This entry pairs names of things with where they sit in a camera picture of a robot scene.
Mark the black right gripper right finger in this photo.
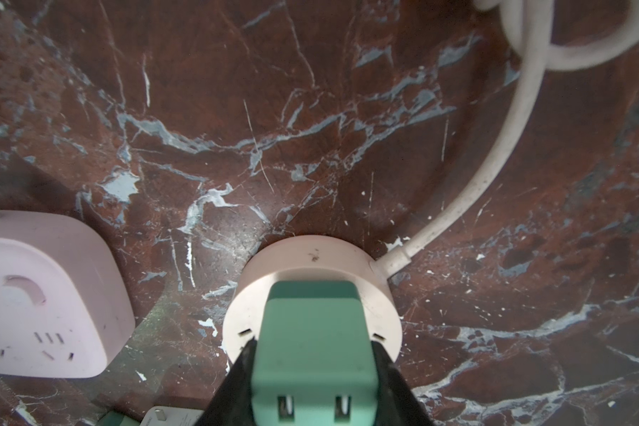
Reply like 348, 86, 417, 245
371, 341, 434, 426

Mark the white USB charger plug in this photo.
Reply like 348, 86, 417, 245
140, 406, 204, 426

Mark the light green charger plug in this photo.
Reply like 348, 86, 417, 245
95, 411, 140, 426

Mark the beige round power strip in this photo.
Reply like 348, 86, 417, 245
222, 0, 639, 374

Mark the pink square power strip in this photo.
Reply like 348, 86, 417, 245
0, 211, 136, 378

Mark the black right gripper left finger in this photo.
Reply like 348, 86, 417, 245
195, 339, 257, 426

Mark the green USB charger plug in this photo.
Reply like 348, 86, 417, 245
251, 280, 379, 425

